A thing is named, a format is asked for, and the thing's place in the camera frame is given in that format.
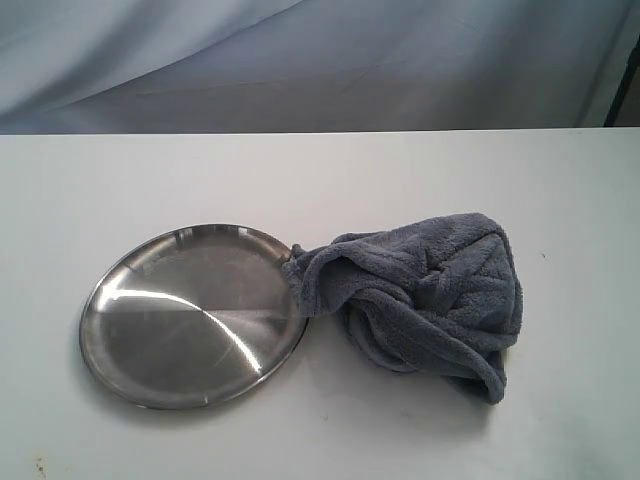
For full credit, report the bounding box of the grey backdrop cloth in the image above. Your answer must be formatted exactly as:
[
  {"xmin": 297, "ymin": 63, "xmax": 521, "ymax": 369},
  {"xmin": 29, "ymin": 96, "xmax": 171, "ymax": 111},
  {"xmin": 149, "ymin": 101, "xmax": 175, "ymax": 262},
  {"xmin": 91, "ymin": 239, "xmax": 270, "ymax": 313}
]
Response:
[{"xmin": 1, "ymin": 1, "xmax": 639, "ymax": 134}]

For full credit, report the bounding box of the grey-blue fleece towel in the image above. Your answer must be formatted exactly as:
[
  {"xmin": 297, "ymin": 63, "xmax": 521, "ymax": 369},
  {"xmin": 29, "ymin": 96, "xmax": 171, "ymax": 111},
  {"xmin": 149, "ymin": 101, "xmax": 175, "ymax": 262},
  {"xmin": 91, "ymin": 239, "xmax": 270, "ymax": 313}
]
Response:
[{"xmin": 283, "ymin": 213, "xmax": 523, "ymax": 404}]

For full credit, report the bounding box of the round stainless steel plate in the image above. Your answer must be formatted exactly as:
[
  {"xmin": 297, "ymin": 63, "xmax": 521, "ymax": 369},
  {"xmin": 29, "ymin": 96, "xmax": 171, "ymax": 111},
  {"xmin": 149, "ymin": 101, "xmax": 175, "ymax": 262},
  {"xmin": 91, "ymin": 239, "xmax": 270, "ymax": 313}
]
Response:
[{"xmin": 79, "ymin": 224, "xmax": 307, "ymax": 410}]

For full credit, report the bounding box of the black backdrop stand pole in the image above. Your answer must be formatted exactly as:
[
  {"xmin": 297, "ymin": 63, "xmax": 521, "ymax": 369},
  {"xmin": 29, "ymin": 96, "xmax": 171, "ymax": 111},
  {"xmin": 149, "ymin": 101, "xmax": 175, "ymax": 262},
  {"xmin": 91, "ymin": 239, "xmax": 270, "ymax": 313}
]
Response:
[{"xmin": 603, "ymin": 38, "xmax": 640, "ymax": 128}]

